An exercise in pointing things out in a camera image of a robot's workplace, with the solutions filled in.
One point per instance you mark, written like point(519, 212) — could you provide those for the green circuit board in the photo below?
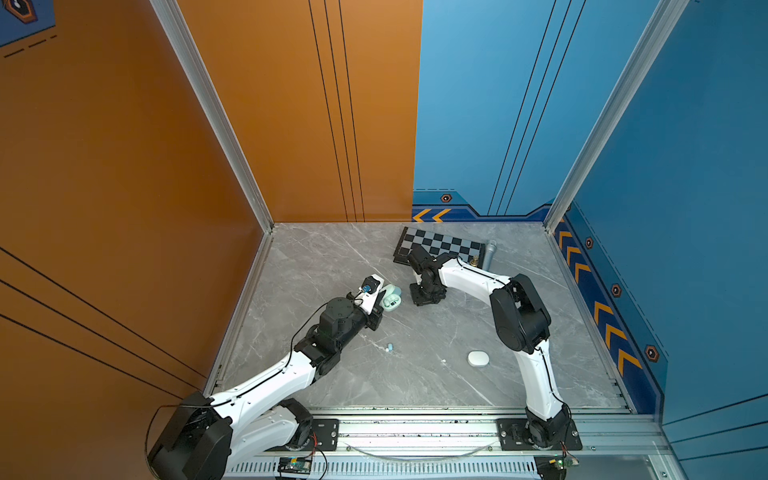
point(296, 466)
point(564, 462)

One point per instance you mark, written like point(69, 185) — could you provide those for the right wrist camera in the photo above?
point(418, 258)

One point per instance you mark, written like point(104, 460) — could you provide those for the grey microphone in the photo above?
point(489, 252)

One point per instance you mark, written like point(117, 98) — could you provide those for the black white chessboard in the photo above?
point(437, 244)

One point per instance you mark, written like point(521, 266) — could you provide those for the left aluminium corner post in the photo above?
point(176, 29)

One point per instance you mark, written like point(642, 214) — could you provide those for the aluminium front rail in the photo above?
point(454, 432)

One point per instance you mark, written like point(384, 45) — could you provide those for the green circuit board left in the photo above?
point(296, 466)

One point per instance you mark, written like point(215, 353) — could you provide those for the white earbud case front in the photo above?
point(478, 359)

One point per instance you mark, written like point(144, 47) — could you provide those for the aluminium corner post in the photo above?
point(652, 40)
point(176, 29)

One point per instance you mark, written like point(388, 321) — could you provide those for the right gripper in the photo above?
point(418, 301)

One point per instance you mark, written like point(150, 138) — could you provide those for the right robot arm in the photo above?
point(522, 323)

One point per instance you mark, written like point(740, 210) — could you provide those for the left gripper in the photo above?
point(373, 317)

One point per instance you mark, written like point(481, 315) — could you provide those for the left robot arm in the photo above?
point(207, 435)

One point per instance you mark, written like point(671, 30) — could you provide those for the white earbud case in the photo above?
point(478, 359)
point(392, 298)

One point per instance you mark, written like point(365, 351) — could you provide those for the green circuit board right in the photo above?
point(564, 462)

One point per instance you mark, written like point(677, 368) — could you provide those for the right aluminium corner post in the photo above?
point(652, 40)

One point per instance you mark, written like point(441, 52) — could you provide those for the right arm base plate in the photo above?
point(513, 435)

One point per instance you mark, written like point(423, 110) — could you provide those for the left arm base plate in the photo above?
point(322, 433)

